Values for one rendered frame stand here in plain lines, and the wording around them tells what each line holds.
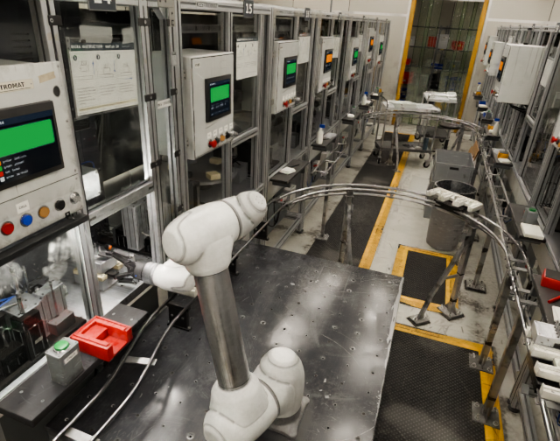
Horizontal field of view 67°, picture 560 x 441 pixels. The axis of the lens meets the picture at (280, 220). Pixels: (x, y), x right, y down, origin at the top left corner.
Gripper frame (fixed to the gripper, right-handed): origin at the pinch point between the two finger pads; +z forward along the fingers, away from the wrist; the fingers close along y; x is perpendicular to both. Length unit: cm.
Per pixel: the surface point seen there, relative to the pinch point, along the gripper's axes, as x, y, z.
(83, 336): 35.4, -5.2, -19.8
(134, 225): -24.8, 6.2, 4.3
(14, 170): 44, 56, -20
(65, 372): 50, -6, -26
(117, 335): 27.4, -9.0, -26.7
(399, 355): -111, -106, -120
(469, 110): -827, -60, -176
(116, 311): 14.5, -10.4, -15.2
